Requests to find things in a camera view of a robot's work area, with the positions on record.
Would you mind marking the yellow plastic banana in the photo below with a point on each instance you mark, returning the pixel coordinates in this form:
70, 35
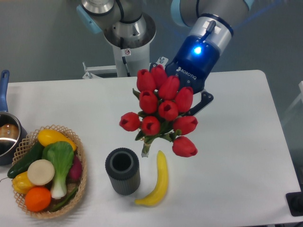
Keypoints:
160, 189

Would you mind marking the green bok choy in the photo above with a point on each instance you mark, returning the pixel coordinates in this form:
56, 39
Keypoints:
61, 155

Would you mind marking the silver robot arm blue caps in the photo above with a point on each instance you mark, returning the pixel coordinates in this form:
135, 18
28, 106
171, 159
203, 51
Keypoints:
130, 26

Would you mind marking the white round radish slice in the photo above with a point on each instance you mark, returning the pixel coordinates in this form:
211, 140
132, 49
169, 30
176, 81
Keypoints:
40, 172

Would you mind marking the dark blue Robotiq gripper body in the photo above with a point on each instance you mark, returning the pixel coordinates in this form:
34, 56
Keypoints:
200, 51

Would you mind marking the yellow bell pepper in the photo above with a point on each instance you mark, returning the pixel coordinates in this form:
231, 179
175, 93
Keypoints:
22, 184

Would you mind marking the green bean pod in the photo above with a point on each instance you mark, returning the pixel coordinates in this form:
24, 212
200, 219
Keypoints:
65, 201

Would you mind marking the red tulip bouquet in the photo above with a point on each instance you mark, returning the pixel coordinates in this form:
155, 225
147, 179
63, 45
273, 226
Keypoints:
163, 107

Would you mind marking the orange fruit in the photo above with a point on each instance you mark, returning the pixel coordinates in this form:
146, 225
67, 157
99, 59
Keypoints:
37, 199

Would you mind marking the blue handled saucepan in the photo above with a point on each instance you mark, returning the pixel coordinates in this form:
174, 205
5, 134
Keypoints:
11, 130

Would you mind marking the purple red radish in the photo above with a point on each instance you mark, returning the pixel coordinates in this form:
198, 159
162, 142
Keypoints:
76, 169

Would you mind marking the dark grey ribbed vase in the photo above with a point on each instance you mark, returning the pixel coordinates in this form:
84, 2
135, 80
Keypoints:
123, 169

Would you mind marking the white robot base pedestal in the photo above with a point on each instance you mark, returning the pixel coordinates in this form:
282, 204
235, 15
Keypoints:
127, 62

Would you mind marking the woven wicker basket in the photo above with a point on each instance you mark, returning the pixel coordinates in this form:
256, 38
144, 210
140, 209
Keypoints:
25, 145

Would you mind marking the yellow squash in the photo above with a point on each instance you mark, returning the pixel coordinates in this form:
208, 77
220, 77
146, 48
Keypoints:
48, 136

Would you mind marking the dark green cucumber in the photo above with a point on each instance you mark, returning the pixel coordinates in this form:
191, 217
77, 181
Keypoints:
34, 154

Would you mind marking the black device at table edge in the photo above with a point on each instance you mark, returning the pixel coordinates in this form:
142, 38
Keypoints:
295, 203

